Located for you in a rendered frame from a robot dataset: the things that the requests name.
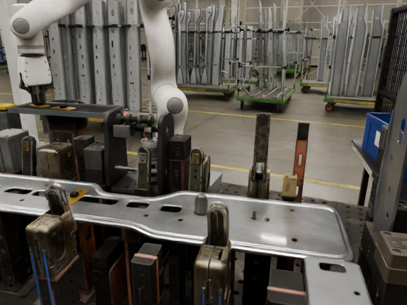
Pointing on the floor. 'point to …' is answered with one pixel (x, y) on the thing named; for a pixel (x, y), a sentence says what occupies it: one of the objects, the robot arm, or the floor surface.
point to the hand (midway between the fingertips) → (38, 98)
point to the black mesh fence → (389, 75)
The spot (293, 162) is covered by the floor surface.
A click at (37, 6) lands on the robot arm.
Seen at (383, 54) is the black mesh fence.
